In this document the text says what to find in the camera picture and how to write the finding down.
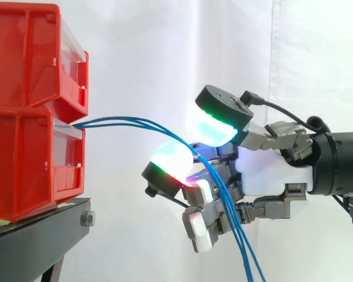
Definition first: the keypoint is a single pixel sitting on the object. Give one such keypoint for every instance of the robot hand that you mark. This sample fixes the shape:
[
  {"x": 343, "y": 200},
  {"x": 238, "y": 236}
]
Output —
[{"x": 267, "y": 176}]

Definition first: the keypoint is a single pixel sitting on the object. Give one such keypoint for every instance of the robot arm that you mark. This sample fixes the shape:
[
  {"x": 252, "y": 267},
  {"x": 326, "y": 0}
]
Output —
[{"x": 338, "y": 164}]

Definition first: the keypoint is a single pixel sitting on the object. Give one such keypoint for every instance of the black stand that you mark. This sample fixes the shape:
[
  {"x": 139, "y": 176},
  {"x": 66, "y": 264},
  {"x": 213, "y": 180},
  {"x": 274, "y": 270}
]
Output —
[{"x": 32, "y": 235}]

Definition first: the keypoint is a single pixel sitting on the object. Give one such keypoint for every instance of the red plastic bin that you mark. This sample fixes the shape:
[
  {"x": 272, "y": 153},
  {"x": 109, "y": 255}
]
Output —
[
  {"x": 23, "y": 164},
  {"x": 20, "y": 55}
]

